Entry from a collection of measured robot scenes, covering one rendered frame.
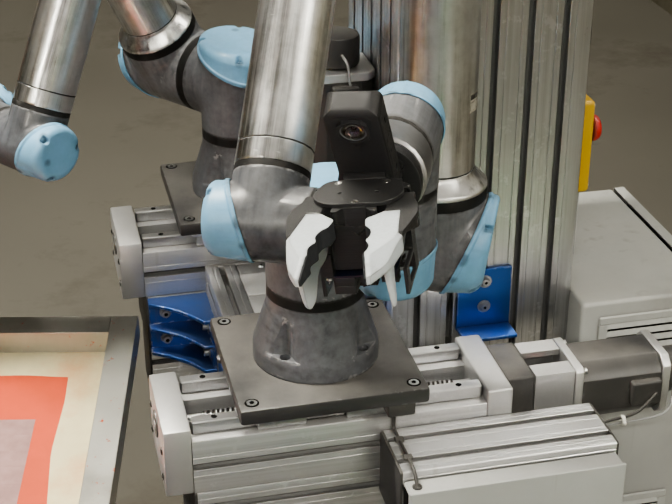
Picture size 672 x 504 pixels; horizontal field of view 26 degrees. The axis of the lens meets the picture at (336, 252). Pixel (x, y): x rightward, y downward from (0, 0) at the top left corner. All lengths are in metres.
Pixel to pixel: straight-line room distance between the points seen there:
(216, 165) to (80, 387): 0.38
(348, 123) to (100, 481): 0.83
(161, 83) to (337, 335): 0.63
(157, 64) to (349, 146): 1.03
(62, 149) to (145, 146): 3.75
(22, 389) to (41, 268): 2.72
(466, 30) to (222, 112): 0.64
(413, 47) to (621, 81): 4.81
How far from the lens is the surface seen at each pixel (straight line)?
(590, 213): 2.19
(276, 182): 1.36
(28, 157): 1.85
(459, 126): 1.56
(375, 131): 1.13
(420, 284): 1.36
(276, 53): 1.40
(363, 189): 1.14
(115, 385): 1.96
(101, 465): 1.85
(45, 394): 2.02
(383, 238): 1.07
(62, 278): 4.67
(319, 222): 1.11
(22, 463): 1.92
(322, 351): 1.68
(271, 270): 1.67
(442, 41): 1.52
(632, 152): 5.62
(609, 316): 1.96
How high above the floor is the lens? 2.16
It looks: 27 degrees down
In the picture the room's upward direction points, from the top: straight up
